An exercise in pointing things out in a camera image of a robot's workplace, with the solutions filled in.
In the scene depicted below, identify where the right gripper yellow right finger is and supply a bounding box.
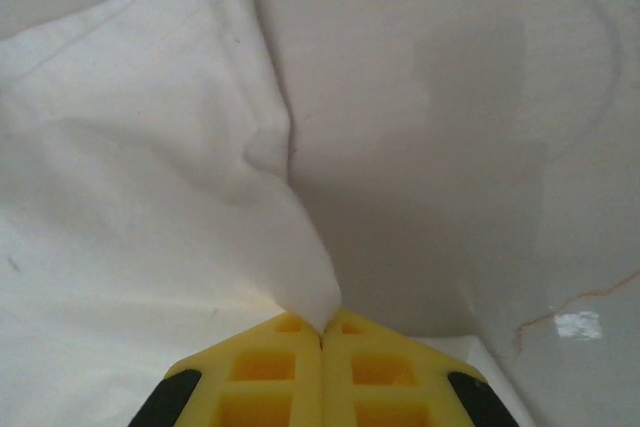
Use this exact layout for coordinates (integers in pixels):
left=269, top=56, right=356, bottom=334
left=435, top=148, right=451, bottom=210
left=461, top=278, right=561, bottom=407
left=319, top=307, right=522, bottom=427

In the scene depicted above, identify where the white t-shirt with black print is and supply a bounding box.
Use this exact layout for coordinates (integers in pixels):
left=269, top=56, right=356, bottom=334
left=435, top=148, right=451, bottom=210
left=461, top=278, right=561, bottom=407
left=0, top=0, right=346, bottom=427

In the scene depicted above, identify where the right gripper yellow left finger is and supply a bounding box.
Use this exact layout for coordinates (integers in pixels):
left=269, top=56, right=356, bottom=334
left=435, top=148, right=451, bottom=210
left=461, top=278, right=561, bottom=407
left=128, top=310, right=322, bottom=427

